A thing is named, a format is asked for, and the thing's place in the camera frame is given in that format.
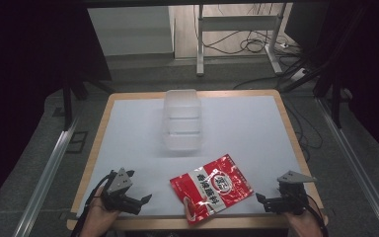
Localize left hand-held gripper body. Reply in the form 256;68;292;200
100;167;143;216

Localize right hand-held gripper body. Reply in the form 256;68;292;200
275;170;319;216

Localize red and white seasoning packet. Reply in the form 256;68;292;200
169;153;255;226

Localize clear plastic storage box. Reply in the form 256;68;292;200
162;88;204;152

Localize person's right hand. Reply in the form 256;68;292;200
283;209;326;237

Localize person's left hand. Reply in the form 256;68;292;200
79;187;123;237

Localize black metal stand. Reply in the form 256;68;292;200
280;6;371;129
60;70;114;132

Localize white power strip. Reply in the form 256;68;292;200
290;66;310;82

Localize white panel board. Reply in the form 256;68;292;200
87;5;176;57

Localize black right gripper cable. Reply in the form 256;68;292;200
305;193;330;237

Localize thin black floor cable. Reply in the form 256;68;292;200
281;94;324;163

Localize aluminium rail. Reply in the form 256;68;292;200
12;118;81;237
315;96;379;237

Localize tangled black floor cables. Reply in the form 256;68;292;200
202;29;299;55

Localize white metal desk frame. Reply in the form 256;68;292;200
195;3;288;77

